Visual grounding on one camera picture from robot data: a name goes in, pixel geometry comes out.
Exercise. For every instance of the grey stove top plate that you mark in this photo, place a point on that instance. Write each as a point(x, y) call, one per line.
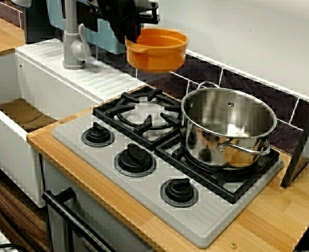
point(170, 218)

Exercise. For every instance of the black stove knob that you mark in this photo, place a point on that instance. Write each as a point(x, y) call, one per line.
point(97, 134)
point(179, 191)
point(133, 158)

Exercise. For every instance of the teal box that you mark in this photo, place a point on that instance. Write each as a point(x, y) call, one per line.
point(105, 36)

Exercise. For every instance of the grey toy faucet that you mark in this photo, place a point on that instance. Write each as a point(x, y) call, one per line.
point(70, 39)

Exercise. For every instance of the white oven cabinet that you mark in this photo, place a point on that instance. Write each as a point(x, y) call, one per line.
point(96, 215)

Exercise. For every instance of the small brass screw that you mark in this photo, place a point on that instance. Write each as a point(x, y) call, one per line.
point(233, 246)

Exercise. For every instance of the wooden countertop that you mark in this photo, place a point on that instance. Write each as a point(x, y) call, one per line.
point(269, 218)

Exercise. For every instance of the black burner grate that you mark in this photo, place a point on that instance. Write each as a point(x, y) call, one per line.
point(222, 181)
point(143, 126)

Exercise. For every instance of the wooden table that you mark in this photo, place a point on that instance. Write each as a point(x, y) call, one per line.
point(2, 36)

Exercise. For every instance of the stainless steel pot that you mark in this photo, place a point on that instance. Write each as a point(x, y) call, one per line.
point(222, 147)

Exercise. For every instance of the orange plastic pot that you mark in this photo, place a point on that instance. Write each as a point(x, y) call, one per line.
point(157, 56)

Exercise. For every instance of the white toy sink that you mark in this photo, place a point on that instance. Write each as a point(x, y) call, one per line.
point(10, 147)

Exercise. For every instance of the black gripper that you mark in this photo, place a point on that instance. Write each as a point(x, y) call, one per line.
point(122, 13)

